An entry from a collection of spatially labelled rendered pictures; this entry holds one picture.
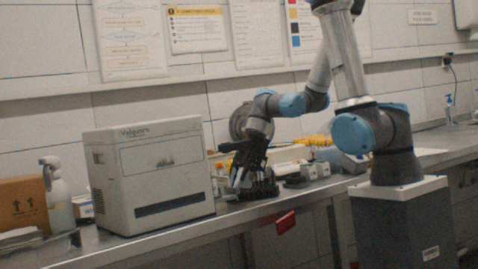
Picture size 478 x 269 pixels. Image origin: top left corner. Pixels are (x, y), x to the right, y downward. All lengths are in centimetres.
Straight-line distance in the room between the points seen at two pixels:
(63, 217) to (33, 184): 16
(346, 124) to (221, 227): 46
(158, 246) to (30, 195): 46
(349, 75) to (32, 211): 101
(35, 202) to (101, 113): 53
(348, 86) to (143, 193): 62
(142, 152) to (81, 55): 74
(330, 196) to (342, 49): 56
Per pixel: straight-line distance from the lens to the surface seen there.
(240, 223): 147
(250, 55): 235
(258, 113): 157
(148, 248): 134
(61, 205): 151
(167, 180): 138
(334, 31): 136
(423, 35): 334
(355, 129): 130
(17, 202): 161
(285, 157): 197
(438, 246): 151
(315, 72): 157
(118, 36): 204
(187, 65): 216
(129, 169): 134
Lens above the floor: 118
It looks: 3 degrees down
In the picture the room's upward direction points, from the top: 8 degrees counter-clockwise
